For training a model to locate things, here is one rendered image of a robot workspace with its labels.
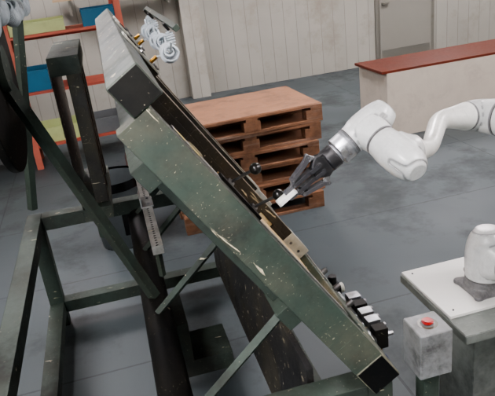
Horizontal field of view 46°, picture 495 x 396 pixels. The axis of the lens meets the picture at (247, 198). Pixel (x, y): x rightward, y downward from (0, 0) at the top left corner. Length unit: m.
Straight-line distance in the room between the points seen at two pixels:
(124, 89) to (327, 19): 9.25
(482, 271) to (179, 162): 1.43
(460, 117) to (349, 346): 0.85
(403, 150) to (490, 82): 5.83
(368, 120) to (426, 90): 5.26
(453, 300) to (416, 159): 0.98
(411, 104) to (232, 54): 4.06
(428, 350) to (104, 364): 2.17
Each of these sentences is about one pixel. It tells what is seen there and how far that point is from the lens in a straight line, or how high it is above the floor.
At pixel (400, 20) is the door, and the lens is 11.16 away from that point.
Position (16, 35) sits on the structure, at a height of 1.87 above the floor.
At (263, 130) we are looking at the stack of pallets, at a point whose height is 0.79.
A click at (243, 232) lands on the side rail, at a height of 1.44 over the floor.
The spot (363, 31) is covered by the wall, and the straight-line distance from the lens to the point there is 10.91.
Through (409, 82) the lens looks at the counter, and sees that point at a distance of 6.92.
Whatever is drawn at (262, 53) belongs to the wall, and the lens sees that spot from 10.28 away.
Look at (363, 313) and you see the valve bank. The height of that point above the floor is 0.76.
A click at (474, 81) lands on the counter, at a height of 0.47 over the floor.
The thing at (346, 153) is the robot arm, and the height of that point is 1.56.
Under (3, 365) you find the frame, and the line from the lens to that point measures 2.56.
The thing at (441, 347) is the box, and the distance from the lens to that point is 2.13.
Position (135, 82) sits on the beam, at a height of 1.90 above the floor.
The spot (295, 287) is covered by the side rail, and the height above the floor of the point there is 1.23.
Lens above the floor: 2.16
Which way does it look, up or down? 23 degrees down
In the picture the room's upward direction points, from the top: 7 degrees counter-clockwise
